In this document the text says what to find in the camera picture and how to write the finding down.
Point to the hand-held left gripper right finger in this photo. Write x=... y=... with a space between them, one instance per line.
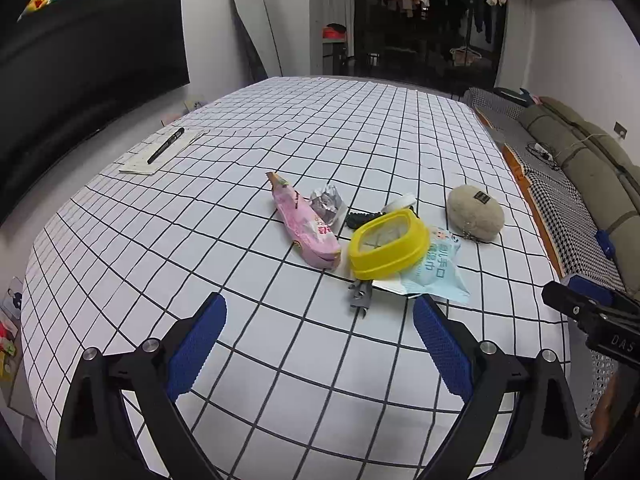
x=442 y=345

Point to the houndstooth sofa cover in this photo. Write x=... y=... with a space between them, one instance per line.
x=555 y=195

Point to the large black curved television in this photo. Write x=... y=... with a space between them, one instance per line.
x=75 y=85

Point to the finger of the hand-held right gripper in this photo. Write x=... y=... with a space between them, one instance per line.
x=565 y=297
x=605 y=244

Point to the white wall outlet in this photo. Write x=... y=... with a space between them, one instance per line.
x=195 y=104

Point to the white paper notepad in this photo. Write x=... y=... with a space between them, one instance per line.
x=142 y=162

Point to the dark wall switch plate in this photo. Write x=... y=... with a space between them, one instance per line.
x=620 y=130

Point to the black beaded hair clip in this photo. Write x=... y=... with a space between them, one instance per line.
x=357 y=219

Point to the clothes hanger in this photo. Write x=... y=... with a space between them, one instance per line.
x=465 y=55

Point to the light blue wipes packet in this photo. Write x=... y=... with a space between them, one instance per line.
x=435 y=275

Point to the crumpled white paper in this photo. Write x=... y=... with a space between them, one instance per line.
x=327 y=202

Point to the black marker pen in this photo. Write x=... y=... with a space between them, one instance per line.
x=165 y=146

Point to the small grey metal tool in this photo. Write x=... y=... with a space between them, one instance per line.
x=359 y=297

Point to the beige fuzzy pouch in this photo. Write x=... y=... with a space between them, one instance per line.
x=472 y=215

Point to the dark side table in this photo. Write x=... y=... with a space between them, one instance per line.
x=334 y=55

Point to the yellow plastic bowl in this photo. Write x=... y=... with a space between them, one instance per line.
x=360 y=260

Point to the colourful clutter pile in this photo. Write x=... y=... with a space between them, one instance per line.
x=10 y=330

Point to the white round lid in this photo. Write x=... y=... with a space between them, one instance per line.
x=400 y=202

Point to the white black checkered tablecloth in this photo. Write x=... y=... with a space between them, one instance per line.
x=300 y=135

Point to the leaning tall mirror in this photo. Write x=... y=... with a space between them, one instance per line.
x=255 y=35

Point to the pink snack packet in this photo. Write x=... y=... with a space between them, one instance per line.
x=305 y=225

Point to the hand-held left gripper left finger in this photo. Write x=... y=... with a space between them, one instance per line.
x=197 y=340

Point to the red bag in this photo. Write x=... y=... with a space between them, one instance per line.
x=334 y=31

